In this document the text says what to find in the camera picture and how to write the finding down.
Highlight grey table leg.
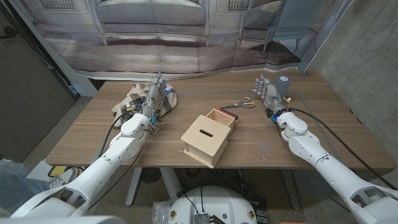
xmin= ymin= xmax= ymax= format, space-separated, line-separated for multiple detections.
xmin=281 ymin=169 xmax=302 ymax=211

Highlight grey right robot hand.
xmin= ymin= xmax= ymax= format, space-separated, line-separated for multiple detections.
xmin=252 ymin=73 xmax=289 ymax=118

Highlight wooden box with slot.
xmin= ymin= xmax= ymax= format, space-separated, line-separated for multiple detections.
xmin=180 ymin=114 xmax=233 ymax=169

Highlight person's leg in blue jeans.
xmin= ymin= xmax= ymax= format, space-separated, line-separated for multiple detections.
xmin=0 ymin=170 xmax=51 ymax=214

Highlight grey and yellow scissors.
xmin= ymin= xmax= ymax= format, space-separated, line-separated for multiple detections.
xmin=220 ymin=96 xmax=256 ymax=110

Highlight printed room backdrop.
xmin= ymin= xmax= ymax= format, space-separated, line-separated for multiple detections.
xmin=9 ymin=0 xmax=355 ymax=81

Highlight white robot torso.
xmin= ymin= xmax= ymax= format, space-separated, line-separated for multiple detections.
xmin=167 ymin=185 xmax=258 ymax=224

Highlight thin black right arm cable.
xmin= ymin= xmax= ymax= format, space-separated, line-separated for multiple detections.
xmin=275 ymin=123 xmax=351 ymax=212

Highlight clear plastic bag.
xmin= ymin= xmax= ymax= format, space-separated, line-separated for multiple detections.
xmin=152 ymin=200 xmax=172 ymax=223

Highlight wooden drawer with red edge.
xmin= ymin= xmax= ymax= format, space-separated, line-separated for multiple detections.
xmin=205 ymin=107 xmax=239 ymax=129

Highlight grey cylinder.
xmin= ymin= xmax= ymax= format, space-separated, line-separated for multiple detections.
xmin=273 ymin=74 xmax=292 ymax=101

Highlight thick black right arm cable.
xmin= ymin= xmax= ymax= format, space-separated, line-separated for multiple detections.
xmin=289 ymin=107 xmax=398 ymax=191

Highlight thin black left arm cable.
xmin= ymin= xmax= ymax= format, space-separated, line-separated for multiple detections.
xmin=88 ymin=133 xmax=150 ymax=210

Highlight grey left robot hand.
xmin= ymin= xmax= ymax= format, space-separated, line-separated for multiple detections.
xmin=140 ymin=72 xmax=174 ymax=119

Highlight person's white sneaker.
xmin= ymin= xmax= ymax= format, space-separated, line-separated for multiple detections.
xmin=48 ymin=167 xmax=84 ymax=190

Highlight white table leg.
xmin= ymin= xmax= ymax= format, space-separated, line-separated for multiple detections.
xmin=125 ymin=167 xmax=143 ymax=207
xmin=159 ymin=167 xmax=183 ymax=203

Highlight beige plaid fringed scarf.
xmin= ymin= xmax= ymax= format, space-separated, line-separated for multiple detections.
xmin=111 ymin=81 xmax=178 ymax=138

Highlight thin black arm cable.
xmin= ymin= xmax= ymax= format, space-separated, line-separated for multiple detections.
xmin=88 ymin=133 xmax=150 ymax=210
xmin=275 ymin=123 xmax=351 ymax=212

